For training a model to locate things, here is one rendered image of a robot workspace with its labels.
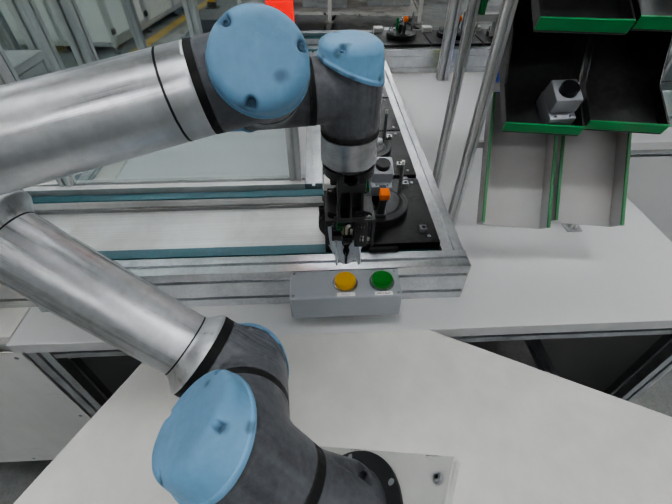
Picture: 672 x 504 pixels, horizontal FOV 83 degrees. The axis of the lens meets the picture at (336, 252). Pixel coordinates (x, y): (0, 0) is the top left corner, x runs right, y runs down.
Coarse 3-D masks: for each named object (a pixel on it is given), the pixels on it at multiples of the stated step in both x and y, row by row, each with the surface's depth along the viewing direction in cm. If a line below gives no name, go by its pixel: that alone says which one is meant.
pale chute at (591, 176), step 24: (576, 144) 81; (600, 144) 81; (624, 144) 78; (576, 168) 81; (600, 168) 80; (624, 168) 77; (576, 192) 81; (600, 192) 80; (624, 192) 76; (552, 216) 79; (576, 216) 81; (600, 216) 80; (624, 216) 76
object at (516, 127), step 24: (528, 0) 74; (528, 24) 77; (528, 48) 75; (552, 48) 74; (576, 48) 70; (504, 72) 70; (528, 72) 73; (552, 72) 72; (576, 72) 69; (504, 96) 69; (528, 96) 71; (504, 120) 67; (528, 120) 69; (576, 120) 68
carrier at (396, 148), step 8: (384, 128) 104; (384, 136) 106; (392, 136) 113; (400, 136) 113; (384, 144) 105; (392, 144) 109; (400, 144) 109; (384, 152) 102; (392, 152) 106; (400, 152) 106; (392, 160) 103; (400, 160) 103; (408, 160) 103; (400, 168) 100; (408, 168) 100; (408, 176) 98
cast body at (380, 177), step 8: (376, 160) 79; (384, 160) 78; (376, 168) 78; (384, 168) 77; (392, 168) 78; (376, 176) 78; (384, 176) 78; (392, 176) 78; (376, 184) 80; (384, 184) 80; (376, 192) 81
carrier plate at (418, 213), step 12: (396, 180) 96; (408, 180) 96; (324, 192) 92; (408, 192) 92; (420, 192) 92; (408, 204) 89; (420, 204) 89; (408, 216) 86; (420, 216) 86; (384, 228) 83; (396, 228) 83; (408, 228) 83; (432, 228) 83; (384, 240) 80; (396, 240) 80; (408, 240) 80; (420, 240) 80; (432, 240) 80
